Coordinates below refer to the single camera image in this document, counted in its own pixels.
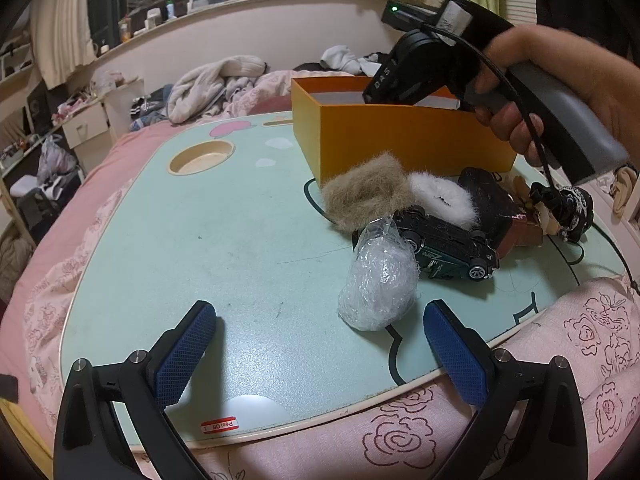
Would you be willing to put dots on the brown fur pad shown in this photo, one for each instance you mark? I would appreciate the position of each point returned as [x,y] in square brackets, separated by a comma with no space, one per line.
[360,190]

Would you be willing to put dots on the black white striped garment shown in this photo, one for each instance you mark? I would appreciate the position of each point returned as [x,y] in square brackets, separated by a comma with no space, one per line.
[147,105]

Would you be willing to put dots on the clear plastic bag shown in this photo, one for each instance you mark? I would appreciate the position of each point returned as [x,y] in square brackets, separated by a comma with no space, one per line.
[375,280]

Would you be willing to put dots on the mint green desktop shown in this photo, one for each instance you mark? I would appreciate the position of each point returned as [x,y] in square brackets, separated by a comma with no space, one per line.
[200,240]

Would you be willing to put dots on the white fur pad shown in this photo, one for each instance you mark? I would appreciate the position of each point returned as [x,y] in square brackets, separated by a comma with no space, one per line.
[445,195]

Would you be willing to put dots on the person's right hand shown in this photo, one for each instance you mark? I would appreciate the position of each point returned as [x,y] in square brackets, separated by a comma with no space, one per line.
[575,60]

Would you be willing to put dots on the orange cardboard box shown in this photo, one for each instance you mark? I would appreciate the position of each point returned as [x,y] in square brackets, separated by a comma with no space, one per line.
[400,140]

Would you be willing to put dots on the cream garment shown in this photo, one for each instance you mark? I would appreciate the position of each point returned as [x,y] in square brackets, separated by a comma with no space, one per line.
[624,190]

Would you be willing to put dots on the white garment pile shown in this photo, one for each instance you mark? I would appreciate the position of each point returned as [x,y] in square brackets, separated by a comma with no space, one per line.
[340,55]

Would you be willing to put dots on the white jar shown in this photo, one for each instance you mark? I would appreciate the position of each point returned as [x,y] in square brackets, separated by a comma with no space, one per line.
[155,17]

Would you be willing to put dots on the white bottle green cap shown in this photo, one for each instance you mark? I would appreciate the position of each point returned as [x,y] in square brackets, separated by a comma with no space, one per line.
[171,10]

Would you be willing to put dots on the black glittery pouch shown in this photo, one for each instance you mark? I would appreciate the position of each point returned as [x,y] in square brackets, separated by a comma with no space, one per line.
[485,195]

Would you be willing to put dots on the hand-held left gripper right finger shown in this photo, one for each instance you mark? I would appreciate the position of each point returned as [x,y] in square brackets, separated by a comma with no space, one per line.
[455,355]

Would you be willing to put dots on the dark green toy car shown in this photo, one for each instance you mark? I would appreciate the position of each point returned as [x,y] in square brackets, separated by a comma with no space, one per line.
[450,250]

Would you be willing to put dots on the brown carton box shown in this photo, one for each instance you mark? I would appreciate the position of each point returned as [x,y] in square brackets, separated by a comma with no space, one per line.
[522,234]

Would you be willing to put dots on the small white drawer box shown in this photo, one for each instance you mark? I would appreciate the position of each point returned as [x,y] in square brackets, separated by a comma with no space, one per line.
[85,127]

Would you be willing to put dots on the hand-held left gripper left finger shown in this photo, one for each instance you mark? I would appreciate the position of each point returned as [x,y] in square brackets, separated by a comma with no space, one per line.
[185,350]

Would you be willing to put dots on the red white sticker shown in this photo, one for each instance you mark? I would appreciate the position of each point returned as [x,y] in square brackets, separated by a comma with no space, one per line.
[217,425]

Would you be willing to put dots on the white plastic bag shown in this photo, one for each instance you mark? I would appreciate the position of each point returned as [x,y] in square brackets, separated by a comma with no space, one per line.
[52,160]

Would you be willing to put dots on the cream bookshelf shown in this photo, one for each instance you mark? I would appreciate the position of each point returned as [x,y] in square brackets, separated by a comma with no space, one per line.
[15,65]

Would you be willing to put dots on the beige fleece garment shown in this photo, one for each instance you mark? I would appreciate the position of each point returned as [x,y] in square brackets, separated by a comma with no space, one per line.
[210,85]

